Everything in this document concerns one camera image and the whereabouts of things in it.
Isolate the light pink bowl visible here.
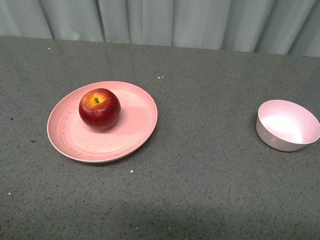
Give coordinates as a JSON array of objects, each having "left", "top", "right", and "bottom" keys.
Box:
[{"left": 256, "top": 99, "right": 320, "bottom": 152}]

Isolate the pink plate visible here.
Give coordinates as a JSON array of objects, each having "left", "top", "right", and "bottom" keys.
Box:
[{"left": 47, "top": 81, "right": 158, "bottom": 163}]

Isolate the red apple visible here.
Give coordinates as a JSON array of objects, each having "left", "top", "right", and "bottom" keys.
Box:
[{"left": 78, "top": 88, "right": 121, "bottom": 132}]

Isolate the white curtain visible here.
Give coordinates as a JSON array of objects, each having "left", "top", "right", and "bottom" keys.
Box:
[{"left": 0, "top": 0, "right": 320, "bottom": 57}]

